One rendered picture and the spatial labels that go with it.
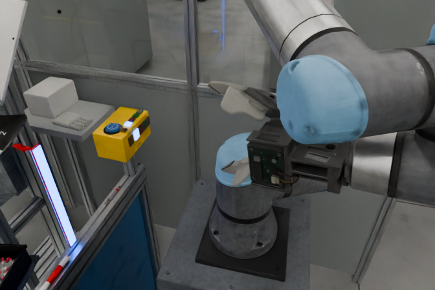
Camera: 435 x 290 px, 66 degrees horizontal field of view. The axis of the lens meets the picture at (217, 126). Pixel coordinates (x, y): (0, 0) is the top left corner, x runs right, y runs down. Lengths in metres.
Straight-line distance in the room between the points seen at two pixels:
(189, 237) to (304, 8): 0.57
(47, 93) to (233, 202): 1.06
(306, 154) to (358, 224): 1.29
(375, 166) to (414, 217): 2.07
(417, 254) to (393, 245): 0.13
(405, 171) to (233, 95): 0.22
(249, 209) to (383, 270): 1.52
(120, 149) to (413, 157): 0.78
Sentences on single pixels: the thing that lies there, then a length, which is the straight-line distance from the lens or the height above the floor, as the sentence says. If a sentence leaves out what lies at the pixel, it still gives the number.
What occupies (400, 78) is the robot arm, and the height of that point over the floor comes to 1.51.
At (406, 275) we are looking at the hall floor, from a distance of 2.15.
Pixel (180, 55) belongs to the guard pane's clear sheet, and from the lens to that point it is 1.34.
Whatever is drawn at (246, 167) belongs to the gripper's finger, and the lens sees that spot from 0.51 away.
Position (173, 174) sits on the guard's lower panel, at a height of 0.48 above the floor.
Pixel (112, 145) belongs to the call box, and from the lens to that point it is 1.00.
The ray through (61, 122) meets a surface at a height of 0.88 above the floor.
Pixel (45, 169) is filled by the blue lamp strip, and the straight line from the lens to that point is 0.84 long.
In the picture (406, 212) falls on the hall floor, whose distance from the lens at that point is 2.46.
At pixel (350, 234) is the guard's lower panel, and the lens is 1.73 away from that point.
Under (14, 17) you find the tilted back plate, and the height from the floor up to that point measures 1.32.
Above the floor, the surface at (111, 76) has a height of 0.99.
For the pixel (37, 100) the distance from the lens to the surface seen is 1.55.
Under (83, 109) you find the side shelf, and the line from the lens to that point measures 1.58.
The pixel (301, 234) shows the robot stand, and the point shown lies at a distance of 0.81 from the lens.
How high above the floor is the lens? 1.62
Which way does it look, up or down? 34 degrees down
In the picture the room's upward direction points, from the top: straight up
